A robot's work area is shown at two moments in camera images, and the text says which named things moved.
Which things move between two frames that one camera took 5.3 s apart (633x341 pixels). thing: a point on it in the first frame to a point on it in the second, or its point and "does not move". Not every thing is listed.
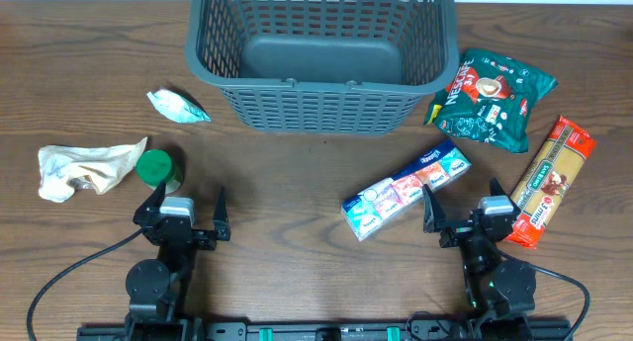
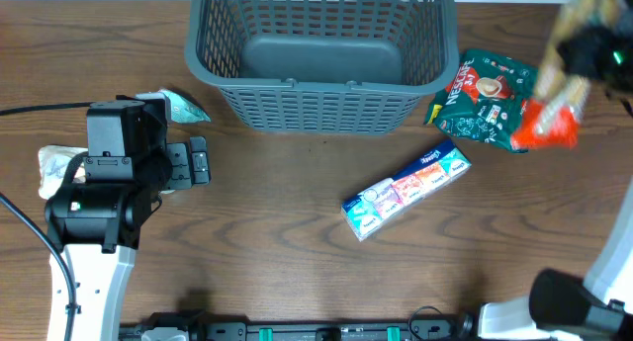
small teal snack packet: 177,107 does not move
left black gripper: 205,240 to 201,173
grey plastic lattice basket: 322,59 does not move
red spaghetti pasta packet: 548,179 to 553,116
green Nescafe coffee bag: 491,100 does not move
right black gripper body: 455,235 to 597,52
